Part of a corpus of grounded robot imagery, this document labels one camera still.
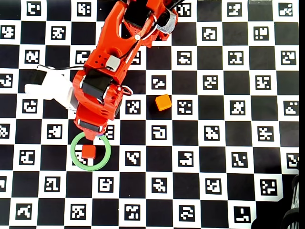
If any green ring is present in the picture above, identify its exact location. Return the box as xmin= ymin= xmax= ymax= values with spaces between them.
xmin=70 ymin=131 xmax=112 ymax=172

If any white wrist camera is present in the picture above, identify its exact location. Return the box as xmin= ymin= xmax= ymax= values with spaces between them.
xmin=24 ymin=66 xmax=79 ymax=112

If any red cube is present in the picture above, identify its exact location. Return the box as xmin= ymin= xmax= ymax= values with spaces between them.
xmin=81 ymin=144 xmax=97 ymax=159

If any orange cube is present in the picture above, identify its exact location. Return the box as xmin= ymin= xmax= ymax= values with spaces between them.
xmin=154 ymin=94 xmax=172 ymax=112

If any black white marker mat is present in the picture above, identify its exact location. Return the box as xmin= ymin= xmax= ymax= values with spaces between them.
xmin=0 ymin=0 xmax=300 ymax=229

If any grey duct tape wrap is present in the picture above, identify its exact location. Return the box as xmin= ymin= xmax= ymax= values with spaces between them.
xmin=157 ymin=9 xmax=179 ymax=34

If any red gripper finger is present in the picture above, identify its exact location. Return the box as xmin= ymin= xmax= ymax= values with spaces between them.
xmin=81 ymin=129 xmax=106 ymax=142

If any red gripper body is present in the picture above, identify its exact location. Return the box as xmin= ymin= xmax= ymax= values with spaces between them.
xmin=73 ymin=86 xmax=124 ymax=132

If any black flexible camera stand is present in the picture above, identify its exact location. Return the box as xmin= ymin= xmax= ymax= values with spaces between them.
xmin=281 ymin=161 xmax=300 ymax=229

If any thin black camera cable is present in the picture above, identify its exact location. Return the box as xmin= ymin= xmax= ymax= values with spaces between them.
xmin=37 ymin=64 xmax=85 ymax=72

